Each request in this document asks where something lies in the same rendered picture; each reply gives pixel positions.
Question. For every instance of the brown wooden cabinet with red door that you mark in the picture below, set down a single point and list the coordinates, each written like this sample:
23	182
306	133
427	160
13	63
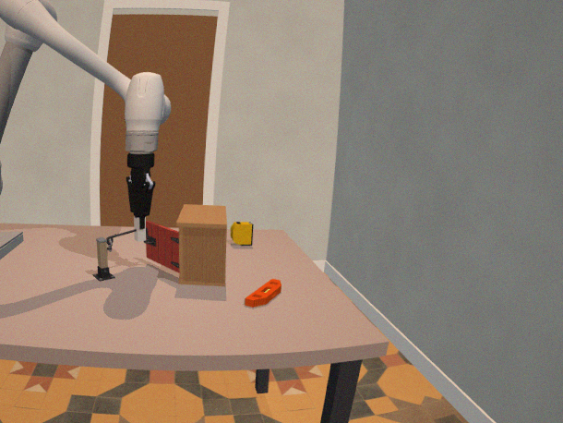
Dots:
198	251

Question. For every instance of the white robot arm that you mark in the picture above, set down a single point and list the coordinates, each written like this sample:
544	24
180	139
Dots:
35	23

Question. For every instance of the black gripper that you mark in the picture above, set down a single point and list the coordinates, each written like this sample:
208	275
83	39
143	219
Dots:
136	184

